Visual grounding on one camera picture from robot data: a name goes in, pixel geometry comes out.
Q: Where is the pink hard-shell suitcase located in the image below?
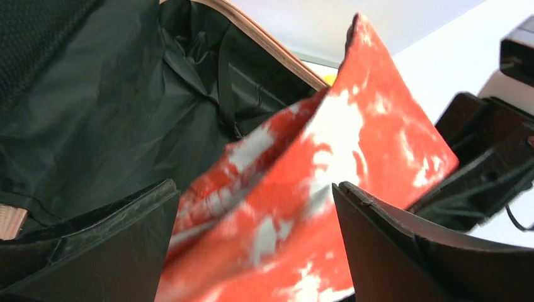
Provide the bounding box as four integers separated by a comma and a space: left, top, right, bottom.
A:
1, 1, 325, 233

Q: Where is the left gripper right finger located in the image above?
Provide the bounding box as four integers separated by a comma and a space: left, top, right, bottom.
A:
332, 182, 533, 301

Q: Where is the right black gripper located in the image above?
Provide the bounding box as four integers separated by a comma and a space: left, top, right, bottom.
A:
409, 92, 533, 232

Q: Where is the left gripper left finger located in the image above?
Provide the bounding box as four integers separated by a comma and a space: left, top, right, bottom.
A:
1, 179, 179, 301

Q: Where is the red white tie-dye cloth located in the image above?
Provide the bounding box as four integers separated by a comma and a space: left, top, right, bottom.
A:
156, 14, 458, 301

